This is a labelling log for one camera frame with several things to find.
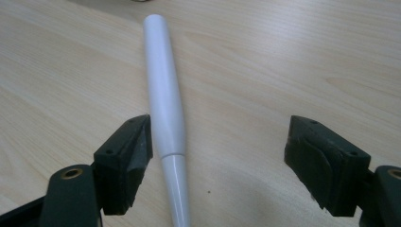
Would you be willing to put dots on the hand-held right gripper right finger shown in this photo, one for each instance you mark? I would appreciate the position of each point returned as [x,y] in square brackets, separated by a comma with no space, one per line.
[327,167]

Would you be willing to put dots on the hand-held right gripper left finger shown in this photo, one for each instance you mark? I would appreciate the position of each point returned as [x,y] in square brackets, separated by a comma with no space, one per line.
[121,167]

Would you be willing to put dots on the white pen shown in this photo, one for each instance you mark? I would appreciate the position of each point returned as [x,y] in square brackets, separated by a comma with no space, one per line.
[164,104]

